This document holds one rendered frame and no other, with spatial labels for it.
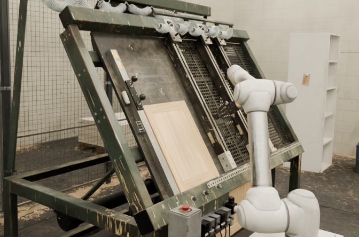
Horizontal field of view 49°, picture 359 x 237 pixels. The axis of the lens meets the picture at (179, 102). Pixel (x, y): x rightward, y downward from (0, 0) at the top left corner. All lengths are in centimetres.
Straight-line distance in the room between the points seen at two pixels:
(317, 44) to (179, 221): 457
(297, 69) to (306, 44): 38
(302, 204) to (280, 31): 605
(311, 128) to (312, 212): 424
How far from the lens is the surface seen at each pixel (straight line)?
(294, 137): 387
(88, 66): 225
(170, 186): 227
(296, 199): 201
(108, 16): 255
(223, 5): 842
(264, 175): 198
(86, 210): 243
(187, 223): 194
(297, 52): 622
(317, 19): 763
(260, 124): 201
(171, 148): 243
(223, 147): 276
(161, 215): 213
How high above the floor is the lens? 167
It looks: 7 degrees down
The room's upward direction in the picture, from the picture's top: 1 degrees clockwise
